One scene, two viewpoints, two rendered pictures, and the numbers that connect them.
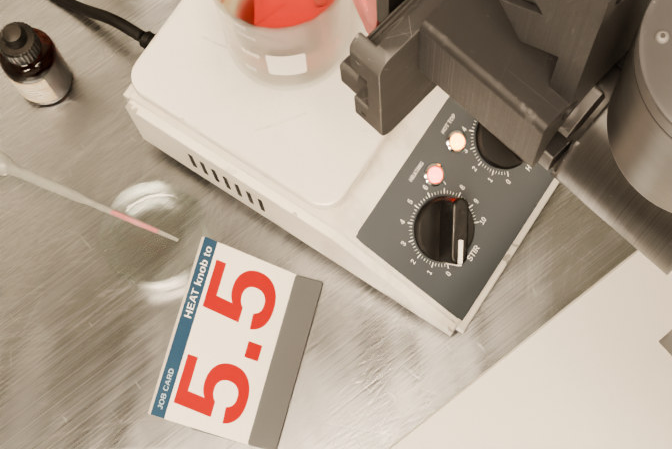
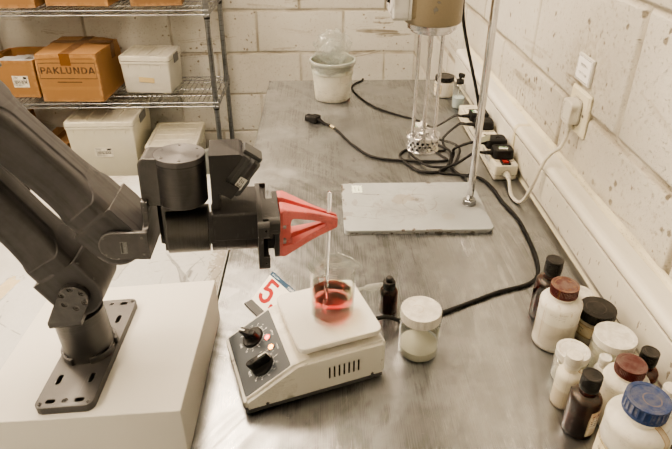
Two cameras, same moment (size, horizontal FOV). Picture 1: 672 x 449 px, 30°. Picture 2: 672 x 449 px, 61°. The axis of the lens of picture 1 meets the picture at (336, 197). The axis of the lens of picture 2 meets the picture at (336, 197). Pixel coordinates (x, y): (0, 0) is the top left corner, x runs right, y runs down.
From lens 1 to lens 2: 0.76 m
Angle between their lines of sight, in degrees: 69
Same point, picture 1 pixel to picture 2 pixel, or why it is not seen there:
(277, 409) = (253, 307)
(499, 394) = (199, 308)
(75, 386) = (299, 280)
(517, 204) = (242, 365)
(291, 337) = not seen: hidden behind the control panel
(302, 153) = (296, 298)
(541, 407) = (187, 313)
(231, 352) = (273, 299)
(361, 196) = (276, 315)
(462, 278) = (237, 341)
